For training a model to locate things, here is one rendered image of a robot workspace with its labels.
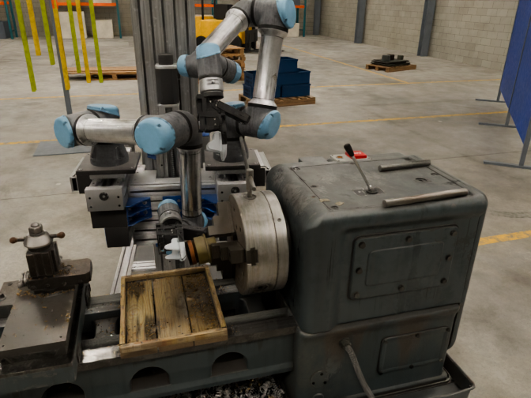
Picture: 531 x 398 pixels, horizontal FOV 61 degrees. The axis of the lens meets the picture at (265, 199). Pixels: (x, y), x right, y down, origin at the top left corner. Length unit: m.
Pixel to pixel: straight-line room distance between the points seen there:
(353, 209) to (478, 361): 1.74
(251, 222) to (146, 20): 1.01
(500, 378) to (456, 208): 1.52
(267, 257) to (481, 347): 1.88
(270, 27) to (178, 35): 0.39
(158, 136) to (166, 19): 0.65
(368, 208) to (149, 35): 1.15
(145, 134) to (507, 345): 2.33
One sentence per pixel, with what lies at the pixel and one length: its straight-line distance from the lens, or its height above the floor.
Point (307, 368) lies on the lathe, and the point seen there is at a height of 0.72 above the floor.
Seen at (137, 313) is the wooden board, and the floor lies 0.88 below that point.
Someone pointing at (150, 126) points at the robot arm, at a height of 1.41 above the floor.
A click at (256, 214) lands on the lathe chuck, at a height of 1.22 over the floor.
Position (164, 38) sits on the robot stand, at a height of 1.62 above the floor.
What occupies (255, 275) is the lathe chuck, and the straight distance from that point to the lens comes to 1.30.
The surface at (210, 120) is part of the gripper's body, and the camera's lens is 1.42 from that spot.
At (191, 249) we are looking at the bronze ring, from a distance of 1.36.
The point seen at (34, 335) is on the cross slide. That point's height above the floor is 0.97.
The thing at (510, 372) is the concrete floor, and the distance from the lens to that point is 2.86.
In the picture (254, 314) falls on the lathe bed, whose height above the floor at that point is 0.86.
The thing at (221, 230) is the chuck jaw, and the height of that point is 1.12.
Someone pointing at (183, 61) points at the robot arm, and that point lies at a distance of 1.64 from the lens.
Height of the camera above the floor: 1.78
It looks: 24 degrees down
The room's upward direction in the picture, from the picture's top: 1 degrees clockwise
